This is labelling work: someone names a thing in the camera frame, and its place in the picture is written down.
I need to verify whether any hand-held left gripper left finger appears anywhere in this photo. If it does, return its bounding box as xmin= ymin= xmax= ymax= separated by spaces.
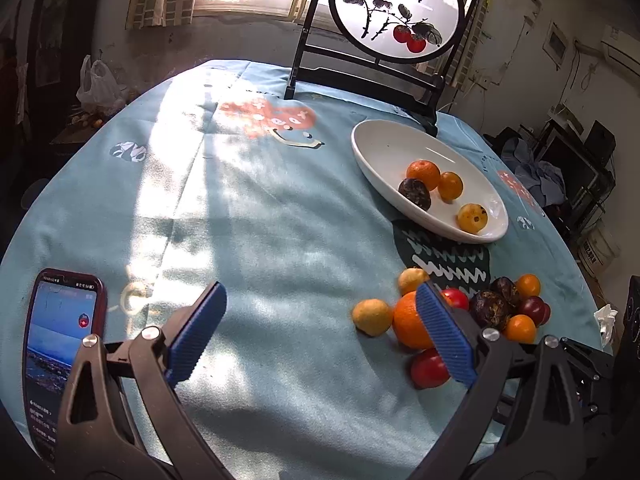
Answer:
xmin=54 ymin=281 xmax=236 ymax=480

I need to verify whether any orange tangerine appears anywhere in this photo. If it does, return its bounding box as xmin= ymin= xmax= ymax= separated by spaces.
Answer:
xmin=406 ymin=159 xmax=442 ymax=191

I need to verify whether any white oval plate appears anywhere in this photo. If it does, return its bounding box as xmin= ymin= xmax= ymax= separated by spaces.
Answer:
xmin=351 ymin=119 xmax=509 ymax=244

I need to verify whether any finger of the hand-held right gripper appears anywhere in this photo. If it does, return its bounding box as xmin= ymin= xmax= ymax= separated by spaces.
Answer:
xmin=564 ymin=338 xmax=619 ymax=413

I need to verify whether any small yellow-orange fruit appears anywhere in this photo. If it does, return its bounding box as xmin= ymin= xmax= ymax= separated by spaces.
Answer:
xmin=437 ymin=171 xmax=464 ymax=203

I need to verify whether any white wall electrical box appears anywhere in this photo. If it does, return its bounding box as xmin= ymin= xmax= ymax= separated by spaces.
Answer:
xmin=542 ymin=21 xmax=568 ymax=67

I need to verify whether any white plastic bag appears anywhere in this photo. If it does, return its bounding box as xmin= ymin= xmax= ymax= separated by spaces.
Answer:
xmin=76 ymin=55 xmax=128 ymax=116

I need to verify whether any light blue printed tablecloth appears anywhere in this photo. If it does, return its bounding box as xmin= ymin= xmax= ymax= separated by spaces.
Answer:
xmin=0 ymin=59 xmax=618 ymax=466

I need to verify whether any yellow spotted fruit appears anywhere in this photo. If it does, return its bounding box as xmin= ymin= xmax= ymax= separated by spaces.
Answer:
xmin=456 ymin=203 xmax=489 ymax=234

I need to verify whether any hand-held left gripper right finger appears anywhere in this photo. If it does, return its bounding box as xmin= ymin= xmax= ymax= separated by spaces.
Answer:
xmin=406 ymin=281 xmax=588 ymax=480

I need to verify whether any dark passion fruit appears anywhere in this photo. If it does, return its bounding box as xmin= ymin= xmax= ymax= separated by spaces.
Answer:
xmin=398 ymin=178 xmax=432 ymax=212
xmin=489 ymin=276 xmax=521 ymax=306
xmin=470 ymin=290 xmax=511 ymax=331

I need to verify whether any dark monitor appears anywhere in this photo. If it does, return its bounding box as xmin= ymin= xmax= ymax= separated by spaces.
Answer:
xmin=532 ymin=132 xmax=601 ymax=206

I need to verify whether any round painted black-framed screen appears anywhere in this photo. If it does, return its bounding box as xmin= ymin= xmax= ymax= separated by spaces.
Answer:
xmin=282 ymin=0 xmax=483 ymax=136

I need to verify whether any white air conditioner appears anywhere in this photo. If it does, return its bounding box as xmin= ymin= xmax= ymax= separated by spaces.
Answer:
xmin=597 ymin=25 xmax=640 ymax=68

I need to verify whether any white plastic bucket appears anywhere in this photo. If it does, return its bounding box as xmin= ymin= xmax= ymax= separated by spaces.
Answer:
xmin=577 ymin=225 xmax=621 ymax=278

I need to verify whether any dark red plum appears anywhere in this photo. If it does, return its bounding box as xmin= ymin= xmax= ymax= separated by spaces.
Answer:
xmin=517 ymin=296 xmax=546 ymax=327

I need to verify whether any yellow round fruit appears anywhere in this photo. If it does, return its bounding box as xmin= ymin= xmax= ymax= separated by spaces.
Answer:
xmin=351 ymin=298 xmax=394 ymax=337
xmin=397 ymin=267 xmax=431 ymax=297

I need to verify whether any small orange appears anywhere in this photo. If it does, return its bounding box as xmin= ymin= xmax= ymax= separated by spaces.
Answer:
xmin=515 ymin=273 xmax=542 ymax=299
xmin=502 ymin=314 xmax=537 ymax=344

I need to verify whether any smartphone with red case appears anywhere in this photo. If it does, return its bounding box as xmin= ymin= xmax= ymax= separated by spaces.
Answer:
xmin=22 ymin=269 xmax=108 ymax=471

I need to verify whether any large orange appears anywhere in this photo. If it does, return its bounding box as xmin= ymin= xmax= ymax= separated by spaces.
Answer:
xmin=392 ymin=291 xmax=437 ymax=351

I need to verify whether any black speaker box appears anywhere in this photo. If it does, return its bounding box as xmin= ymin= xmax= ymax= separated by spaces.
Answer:
xmin=585 ymin=120 xmax=617 ymax=166

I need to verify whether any blue crumpled clothing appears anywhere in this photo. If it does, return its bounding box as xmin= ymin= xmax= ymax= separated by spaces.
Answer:
xmin=500 ymin=137 xmax=568 ymax=206

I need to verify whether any crumpled white tissue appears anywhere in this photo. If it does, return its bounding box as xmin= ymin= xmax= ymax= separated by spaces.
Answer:
xmin=594 ymin=304 xmax=620 ymax=348

